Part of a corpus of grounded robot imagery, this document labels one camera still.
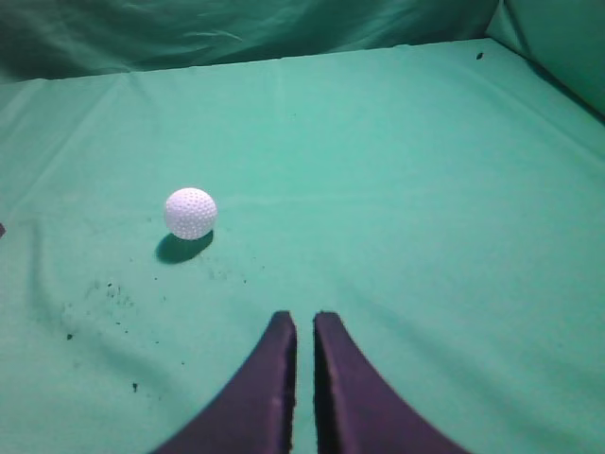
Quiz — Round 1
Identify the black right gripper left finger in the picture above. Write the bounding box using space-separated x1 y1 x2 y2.
155 311 297 454

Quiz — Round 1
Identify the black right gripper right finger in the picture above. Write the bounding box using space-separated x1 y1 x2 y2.
313 311 467 454

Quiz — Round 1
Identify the white dimpled golf ball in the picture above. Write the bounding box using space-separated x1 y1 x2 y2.
164 187 218 240

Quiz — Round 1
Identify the green table cloth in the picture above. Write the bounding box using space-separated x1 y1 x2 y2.
1 40 604 453

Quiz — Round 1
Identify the green backdrop cloth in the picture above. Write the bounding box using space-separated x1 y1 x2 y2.
1 1 604 112

